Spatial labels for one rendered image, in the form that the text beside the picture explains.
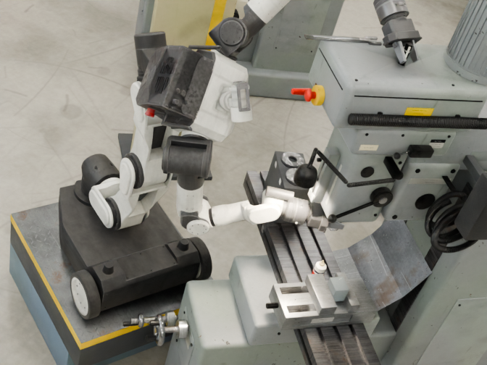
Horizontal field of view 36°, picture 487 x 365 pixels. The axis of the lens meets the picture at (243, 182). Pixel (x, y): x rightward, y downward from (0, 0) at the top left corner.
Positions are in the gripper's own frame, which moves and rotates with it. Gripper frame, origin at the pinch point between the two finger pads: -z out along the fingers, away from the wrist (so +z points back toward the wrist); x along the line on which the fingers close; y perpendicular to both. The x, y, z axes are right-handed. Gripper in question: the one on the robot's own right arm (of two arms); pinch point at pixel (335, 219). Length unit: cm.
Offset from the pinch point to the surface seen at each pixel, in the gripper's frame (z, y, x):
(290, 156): 15.3, 8.2, 40.1
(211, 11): 59, 20, 162
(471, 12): -13, -83, 5
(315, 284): 1.9, 16.7, -16.6
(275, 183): 18.7, 15.8, 31.0
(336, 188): 6.5, -21.2, -9.4
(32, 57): 169, 125, 235
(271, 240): 16.2, 28.4, 12.6
